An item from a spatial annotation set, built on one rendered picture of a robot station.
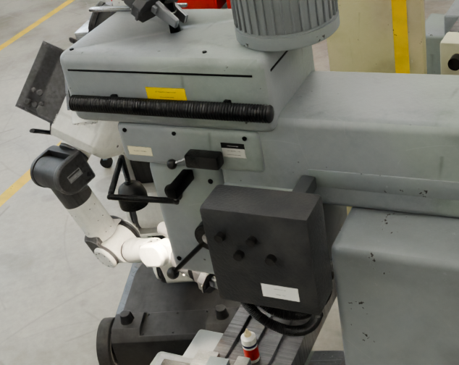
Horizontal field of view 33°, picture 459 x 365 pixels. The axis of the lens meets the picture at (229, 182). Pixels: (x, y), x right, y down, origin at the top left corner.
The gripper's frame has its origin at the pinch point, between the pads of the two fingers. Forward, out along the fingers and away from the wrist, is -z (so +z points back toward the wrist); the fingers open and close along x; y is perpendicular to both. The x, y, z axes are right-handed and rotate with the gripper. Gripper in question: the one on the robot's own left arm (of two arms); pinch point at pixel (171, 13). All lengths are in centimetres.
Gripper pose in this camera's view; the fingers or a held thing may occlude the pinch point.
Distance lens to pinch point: 163.9
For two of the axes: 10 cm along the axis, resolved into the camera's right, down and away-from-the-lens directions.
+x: -6.5, 4.9, -5.8
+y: 2.3, -6.0, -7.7
